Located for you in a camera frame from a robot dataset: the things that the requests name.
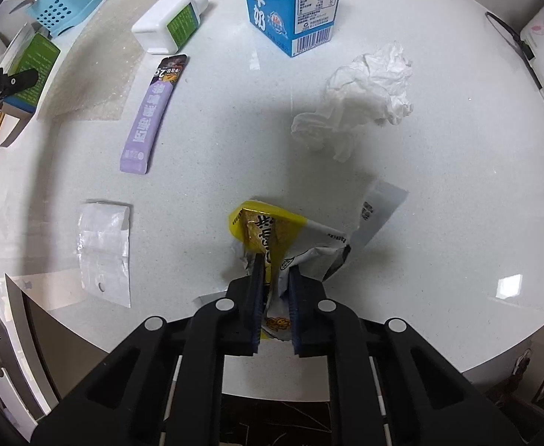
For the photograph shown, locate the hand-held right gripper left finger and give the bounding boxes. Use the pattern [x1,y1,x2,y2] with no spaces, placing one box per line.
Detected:
[30,253,266,446]

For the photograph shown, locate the small clear plastic bag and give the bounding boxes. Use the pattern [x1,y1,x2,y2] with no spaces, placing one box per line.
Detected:
[78,201,132,308]

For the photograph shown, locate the white cabinet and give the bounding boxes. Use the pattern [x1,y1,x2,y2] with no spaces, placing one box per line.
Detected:
[0,269,64,428]

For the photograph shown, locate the blue white milk carton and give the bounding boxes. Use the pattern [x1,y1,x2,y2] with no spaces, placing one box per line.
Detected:
[240,0,349,58]

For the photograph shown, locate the white bottle green label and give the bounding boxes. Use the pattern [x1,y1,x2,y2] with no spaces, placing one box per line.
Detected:
[131,0,208,55]

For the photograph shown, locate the crumpled white tissue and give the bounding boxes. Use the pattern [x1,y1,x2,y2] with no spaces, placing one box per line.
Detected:
[291,41,414,162]

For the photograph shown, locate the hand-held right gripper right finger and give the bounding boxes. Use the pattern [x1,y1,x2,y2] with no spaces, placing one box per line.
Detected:
[288,267,524,446]

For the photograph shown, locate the clear bubble wrap sheet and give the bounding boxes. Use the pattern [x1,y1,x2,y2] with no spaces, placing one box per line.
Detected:
[37,0,159,122]

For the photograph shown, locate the green white paper box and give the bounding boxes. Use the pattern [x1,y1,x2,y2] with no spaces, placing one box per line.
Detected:
[0,22,62,149]

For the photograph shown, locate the blue utensil holder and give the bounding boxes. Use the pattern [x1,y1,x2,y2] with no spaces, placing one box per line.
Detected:
[26,0,106,38]

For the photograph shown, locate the black power cable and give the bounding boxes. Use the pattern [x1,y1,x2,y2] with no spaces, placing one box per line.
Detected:
[485,10,544,126]

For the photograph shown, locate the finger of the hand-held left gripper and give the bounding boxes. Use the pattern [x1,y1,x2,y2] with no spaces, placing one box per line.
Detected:
[0,68,39,100]

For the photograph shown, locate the purple stick packet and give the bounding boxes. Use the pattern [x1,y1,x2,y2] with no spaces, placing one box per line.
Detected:
[120,54,190,176]

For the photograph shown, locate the yellow snack wrapper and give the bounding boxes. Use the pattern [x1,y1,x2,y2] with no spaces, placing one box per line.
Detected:
[228,177,409,342]

